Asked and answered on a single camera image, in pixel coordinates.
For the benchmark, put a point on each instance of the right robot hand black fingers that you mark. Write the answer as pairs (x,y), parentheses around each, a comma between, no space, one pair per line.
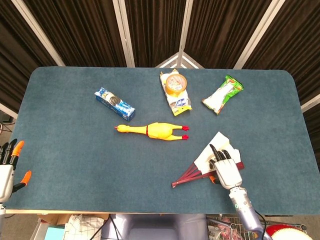
(228,172)

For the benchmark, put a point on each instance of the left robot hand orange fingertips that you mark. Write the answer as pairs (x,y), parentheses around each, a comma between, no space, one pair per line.
(6,175)

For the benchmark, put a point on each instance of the paper folding fan red ribs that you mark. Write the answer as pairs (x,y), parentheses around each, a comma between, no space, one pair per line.
(203,156)

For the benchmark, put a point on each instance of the brown cardboard box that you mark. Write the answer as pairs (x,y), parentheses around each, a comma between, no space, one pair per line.
(55,218)

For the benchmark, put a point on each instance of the blue felt table cover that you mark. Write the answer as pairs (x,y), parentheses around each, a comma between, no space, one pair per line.
(75,175)

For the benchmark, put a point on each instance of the teal box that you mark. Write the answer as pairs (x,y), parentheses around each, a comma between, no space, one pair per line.
(53,233)

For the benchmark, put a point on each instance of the green white snack bag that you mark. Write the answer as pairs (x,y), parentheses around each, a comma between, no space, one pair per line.
(220,96)

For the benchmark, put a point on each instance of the yellow rubber chicken toy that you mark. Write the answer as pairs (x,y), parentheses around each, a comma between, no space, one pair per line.
(157,130)

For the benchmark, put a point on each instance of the red white ball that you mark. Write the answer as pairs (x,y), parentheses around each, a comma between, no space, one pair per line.
(287,232)

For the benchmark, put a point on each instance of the white snack packet yellow tab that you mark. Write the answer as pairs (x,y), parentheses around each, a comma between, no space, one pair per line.
(178,103)

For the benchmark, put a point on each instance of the lilac grey robot torso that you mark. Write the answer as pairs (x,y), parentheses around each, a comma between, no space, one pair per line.
(155,227)

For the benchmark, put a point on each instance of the white checkered cloth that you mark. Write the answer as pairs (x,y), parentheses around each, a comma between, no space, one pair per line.
(82,228)

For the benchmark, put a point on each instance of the yellow clear tape roll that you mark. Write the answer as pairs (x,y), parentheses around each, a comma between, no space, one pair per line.
(176,85)

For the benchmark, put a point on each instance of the blue cookie box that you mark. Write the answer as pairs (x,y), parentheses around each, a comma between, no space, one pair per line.
(115,105)

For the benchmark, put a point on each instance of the dark brown pleated curtain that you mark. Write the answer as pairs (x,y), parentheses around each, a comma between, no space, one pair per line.
(87,30)

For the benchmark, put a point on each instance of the light wooden beam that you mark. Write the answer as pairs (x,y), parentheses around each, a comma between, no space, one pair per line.
(311,102)
(7,110)

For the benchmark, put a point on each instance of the white triangular frame base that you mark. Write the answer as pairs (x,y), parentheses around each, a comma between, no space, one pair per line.
(178,58)

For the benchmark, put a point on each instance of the white screen frame post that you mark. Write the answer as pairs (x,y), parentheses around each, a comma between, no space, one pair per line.
(260,32)
(123,32)
(37,30)
(186,25)

